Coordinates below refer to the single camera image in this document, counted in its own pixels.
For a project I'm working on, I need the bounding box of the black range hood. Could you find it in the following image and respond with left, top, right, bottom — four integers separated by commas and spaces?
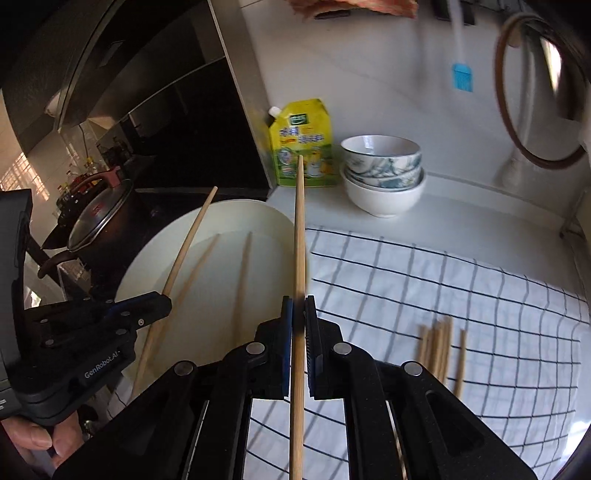
0, 0, 271, 190

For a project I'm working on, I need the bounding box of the green patterned bowl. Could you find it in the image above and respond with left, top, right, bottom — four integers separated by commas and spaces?
341, 135, 422, 178
344, 164, 424, 191

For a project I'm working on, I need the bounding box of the blue silicone brush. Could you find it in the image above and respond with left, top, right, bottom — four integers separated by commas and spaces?
445, 0, 474, 93

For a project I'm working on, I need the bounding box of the black gas stove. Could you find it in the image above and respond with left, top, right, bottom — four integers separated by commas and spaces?
131, 185, 269, 206

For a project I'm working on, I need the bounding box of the wooden chopstick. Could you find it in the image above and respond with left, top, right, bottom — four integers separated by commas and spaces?
129, 185, 219, 401
287, 154, 308, 480
171, 233, 221, 310
233, 232, 254, 354

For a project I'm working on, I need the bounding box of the yellow seasoning pouch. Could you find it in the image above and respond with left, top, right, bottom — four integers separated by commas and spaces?
267, 98, 334, 188

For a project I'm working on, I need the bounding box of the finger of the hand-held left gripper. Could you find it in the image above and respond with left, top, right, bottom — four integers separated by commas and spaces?
99, 291, 173, 330

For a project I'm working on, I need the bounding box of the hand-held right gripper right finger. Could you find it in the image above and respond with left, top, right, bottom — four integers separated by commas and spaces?
305, 295, 539, 480

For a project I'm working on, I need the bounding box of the glass pot lid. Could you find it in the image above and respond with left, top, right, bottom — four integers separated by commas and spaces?
67, 167, 136, 253

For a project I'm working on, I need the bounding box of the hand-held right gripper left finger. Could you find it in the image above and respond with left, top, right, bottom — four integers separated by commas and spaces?
53, 295, 296, 480

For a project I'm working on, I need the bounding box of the round wooden rimmed sieve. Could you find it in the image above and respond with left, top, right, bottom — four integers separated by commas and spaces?
495, 13, 591, 169

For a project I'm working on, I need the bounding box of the black checked white cloth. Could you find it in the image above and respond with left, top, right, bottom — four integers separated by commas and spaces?
242, 225, 591, 480

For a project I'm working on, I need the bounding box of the black hook rail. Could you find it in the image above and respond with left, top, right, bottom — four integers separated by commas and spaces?
429, 0, 478, 26

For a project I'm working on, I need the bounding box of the person's left hand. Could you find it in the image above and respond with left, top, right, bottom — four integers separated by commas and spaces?
0, 401, 86, 476

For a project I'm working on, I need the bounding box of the dark cooking pot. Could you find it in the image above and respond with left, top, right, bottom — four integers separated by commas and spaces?
39, 185, 141, 296

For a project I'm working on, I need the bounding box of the round white plate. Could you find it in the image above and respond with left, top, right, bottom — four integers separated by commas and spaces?
115, 199, 308, 402

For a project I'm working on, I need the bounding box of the row of condiment bottles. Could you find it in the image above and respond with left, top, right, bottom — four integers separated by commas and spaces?
54, 152, 122, 208

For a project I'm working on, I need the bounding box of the bunch of wooden chopsticks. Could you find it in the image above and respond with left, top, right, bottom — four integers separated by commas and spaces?
417, 316, 468, 398

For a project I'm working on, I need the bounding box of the white bowl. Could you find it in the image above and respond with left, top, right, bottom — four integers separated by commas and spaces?
340, 167, 427, 219

